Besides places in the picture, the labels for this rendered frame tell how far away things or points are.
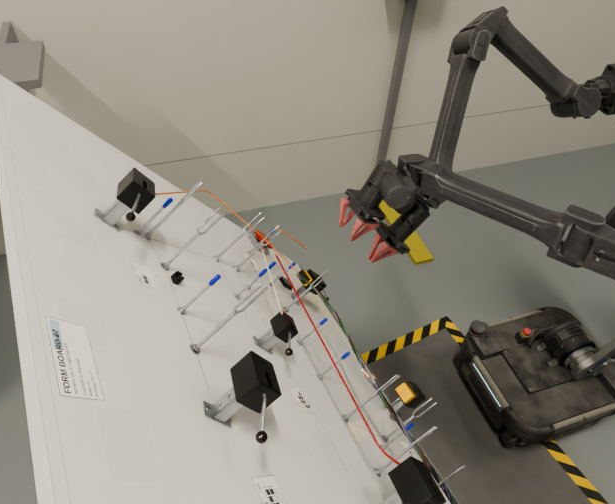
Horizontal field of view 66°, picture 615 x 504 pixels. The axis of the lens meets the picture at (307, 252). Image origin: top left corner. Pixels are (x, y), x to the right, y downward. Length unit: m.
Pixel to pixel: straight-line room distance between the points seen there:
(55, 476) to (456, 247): 2.80
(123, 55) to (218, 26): 0.46
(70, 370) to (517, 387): 1.99
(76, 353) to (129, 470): 0.13
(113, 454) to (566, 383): 2.12
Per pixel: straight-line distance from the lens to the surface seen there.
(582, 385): 2.44
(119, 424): 0.53
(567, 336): 2.33
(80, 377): 0.53
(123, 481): 0.50
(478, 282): 2.92
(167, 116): 2.65
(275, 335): 0.86
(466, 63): 1.32
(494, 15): 1.36
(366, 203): 1.13
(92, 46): 2.48
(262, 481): 0.65
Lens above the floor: 2.08
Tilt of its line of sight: 47 degrees down
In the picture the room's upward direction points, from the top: 4 degrees clockwise
